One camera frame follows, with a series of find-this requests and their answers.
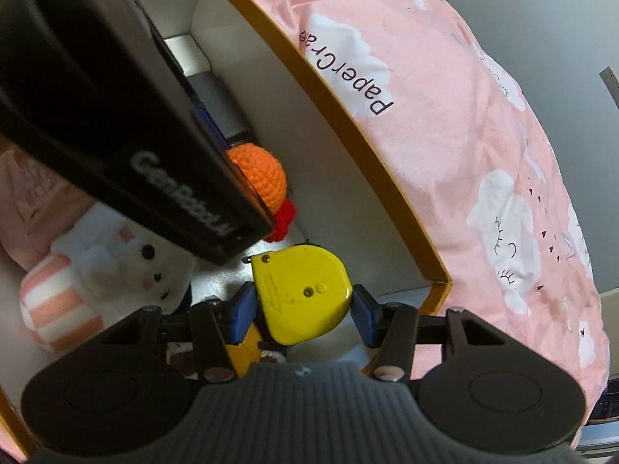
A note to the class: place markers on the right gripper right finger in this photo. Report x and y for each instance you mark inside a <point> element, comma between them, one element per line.
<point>394,330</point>

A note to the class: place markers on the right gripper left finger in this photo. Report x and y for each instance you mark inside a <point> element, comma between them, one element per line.
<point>197,339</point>

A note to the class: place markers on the yellow tape measure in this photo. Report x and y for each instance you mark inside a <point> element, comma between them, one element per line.
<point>304,292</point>

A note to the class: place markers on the pink packaged item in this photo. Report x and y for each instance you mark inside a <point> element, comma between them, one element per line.
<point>37,206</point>

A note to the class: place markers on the white pink striped plush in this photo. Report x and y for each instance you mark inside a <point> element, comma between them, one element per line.
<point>97,273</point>

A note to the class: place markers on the orange crochet toy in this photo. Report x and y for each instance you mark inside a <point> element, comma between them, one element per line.
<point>266,175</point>

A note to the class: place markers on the orange cardboard box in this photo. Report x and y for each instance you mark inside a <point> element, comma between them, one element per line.
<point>333,416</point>

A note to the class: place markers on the pink cloud-print duvet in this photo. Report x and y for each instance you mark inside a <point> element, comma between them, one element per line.
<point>405,143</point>

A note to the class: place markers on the grey wall strip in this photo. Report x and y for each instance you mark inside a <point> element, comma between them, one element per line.
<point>610,81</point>

